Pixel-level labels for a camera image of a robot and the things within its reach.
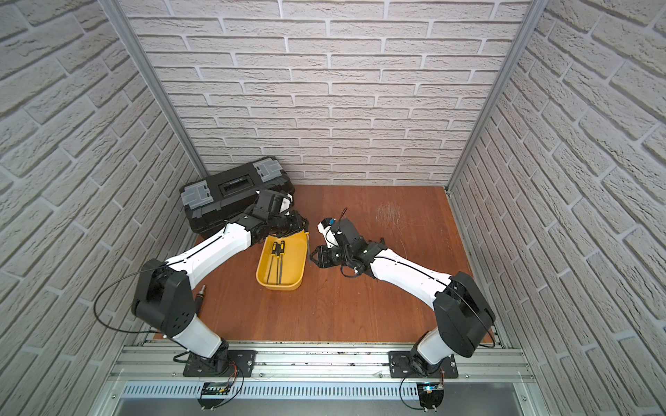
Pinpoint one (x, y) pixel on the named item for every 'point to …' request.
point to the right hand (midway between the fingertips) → (316, 256)
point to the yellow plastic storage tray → (283, 262)
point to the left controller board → (212, 393)
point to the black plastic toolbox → (210, 203)
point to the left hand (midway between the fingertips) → (312, 219)
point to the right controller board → (430, 395)
